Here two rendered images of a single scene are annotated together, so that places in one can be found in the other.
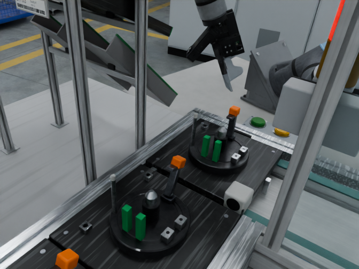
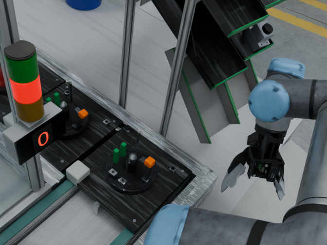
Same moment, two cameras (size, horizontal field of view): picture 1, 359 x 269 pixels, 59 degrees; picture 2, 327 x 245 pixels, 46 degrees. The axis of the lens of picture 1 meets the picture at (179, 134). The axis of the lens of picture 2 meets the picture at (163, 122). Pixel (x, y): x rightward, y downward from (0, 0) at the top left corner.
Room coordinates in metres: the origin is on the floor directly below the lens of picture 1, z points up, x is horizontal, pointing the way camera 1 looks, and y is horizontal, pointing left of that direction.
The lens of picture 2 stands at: (0.64, -0.68, 1.84)
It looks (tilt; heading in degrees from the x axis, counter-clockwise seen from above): 48 degrees down; 89
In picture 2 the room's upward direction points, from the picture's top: 12 degrees clockwise
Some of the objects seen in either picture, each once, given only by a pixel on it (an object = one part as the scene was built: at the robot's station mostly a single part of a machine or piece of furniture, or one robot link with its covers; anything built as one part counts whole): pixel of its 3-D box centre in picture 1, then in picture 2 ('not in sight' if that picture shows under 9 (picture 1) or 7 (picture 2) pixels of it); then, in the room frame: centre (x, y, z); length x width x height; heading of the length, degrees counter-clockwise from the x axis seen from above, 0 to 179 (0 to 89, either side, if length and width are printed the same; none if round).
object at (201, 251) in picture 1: (150, 207); (63, 111); (0.37, 0.04, 1.01); 0.24 x 0.24 x 0.13; 59
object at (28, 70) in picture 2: not in sight; (22, 63); (0.39, -0.20, 1.38); 0.05 x 0.05 x 0.05
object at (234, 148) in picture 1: (218, 151); (131, 169); (0.59, -0.09, 0.98); 0.14 x 0.14 x 0.02
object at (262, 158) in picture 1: (217, 158); (130, 174); (0.59, -0.09, 0.96); 0.24 x 0.24 x 0.02; 59
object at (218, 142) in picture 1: (217, 151); (116, 156); (0.55, -0.08, 1.01); 0.01 x 0.01 x 0.05; 59
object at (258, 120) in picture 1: (257, 123); not in sight; (0.77, -0.22, 0.96); 0.04 x 0.04 x 0.02
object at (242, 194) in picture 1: (237, 197); (78, 173); (0.46, -0.13, 0.97); 0.05 x 0.05 x 0.04; 59
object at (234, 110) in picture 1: (231, 123); (146, 166); (0.63, -0.12, 1.04); 0.04 x 0.02 x 0.08; 149
